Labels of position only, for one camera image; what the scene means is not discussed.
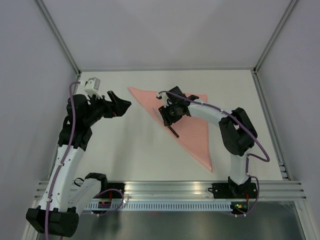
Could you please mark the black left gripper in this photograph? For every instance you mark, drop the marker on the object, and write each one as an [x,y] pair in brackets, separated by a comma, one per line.
[117,107]

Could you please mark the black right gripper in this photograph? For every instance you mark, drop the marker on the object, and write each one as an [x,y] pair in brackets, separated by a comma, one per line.
[168,119]

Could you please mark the steel knife dark handle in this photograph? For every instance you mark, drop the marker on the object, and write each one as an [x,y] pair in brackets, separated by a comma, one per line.
[173,131]

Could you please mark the pink cloth napkin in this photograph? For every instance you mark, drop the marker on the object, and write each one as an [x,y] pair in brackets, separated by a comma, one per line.
[191,133]

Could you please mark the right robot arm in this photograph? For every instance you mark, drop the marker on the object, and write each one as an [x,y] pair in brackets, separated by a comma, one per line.
[237,133]

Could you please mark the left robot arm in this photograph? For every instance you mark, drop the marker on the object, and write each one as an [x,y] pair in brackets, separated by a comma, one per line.
[58,211]

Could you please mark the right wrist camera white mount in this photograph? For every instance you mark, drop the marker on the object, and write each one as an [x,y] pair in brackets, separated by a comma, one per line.
[163,96]

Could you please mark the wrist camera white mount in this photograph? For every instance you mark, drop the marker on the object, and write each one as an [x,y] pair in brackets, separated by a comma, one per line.
[163,96]
[91,87]

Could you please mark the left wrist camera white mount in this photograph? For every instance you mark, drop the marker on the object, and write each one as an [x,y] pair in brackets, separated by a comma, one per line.
[91,87]

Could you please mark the right aluminium frame post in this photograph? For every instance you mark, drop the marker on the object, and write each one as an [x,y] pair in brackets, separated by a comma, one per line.
[275,34]

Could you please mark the aluminium frame post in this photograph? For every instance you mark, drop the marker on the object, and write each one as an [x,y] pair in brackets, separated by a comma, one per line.
[57,35]
[275,34]

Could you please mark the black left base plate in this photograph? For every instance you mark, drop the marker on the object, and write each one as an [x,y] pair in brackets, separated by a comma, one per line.
[120,186]

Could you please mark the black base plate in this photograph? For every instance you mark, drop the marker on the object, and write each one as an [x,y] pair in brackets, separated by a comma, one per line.
[228,191]
[120,186]

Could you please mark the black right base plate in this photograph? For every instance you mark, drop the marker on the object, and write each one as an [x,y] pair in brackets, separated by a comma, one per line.
[228,191]

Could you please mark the white slotted cable duct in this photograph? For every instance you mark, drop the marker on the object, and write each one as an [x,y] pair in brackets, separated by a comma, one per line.
[177,206]

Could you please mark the left aluminium frame post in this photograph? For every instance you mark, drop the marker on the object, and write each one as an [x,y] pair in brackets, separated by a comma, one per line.
[57,35]

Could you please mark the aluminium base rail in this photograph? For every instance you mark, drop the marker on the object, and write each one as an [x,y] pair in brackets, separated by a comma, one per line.
[282,190]

